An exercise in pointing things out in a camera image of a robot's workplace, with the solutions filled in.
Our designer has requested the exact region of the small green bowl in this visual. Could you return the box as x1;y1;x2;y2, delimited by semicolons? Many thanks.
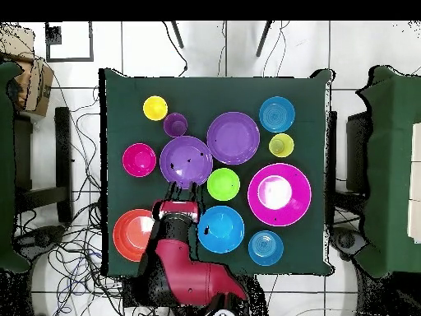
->
206;167;242;202

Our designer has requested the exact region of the purple bowl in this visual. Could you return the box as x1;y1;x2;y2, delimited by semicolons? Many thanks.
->
206;111;261;166
159;135;214;191

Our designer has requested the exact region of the small pink-red bowl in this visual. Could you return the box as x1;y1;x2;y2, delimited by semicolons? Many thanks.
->
122;142;158;179

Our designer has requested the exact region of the orange bowl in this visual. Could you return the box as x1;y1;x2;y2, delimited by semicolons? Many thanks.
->
112;208;156;263

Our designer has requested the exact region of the purple cup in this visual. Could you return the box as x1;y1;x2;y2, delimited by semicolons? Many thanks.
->
163;112;189;138

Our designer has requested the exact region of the translucent blue small bowl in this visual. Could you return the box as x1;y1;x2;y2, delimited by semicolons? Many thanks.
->
258;95;296;133
248;230;285;267

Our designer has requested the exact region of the translucent yellow cup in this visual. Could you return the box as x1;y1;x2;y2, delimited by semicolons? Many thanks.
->
268;132;295;159

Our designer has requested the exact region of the dark green table cloth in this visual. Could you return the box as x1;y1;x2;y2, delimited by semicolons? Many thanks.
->
98;67;336;277

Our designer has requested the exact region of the large pink bowl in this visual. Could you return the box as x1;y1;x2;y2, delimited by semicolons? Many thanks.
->
247;162;312;228

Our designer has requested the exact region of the black tripod leg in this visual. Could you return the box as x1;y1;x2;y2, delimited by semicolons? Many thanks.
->
170;21;185;49
255;21;273;58

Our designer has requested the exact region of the green cloth covered table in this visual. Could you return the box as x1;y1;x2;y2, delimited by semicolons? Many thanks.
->
354;64;421;279
0;60;30;274

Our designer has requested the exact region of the cardboard box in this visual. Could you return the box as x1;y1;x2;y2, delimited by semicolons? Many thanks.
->
0;25;55;118

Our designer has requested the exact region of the tangle of black cables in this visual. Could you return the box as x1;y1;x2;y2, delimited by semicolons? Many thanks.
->
12;65;132;316

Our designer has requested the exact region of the black metal frame stand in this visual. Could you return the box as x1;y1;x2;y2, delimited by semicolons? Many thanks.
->
13;106;74;225

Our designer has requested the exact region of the black floor cable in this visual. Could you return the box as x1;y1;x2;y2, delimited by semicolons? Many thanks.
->
160;21;189;77

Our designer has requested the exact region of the black square floor frame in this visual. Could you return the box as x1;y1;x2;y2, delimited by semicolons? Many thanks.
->
44;21;95;63

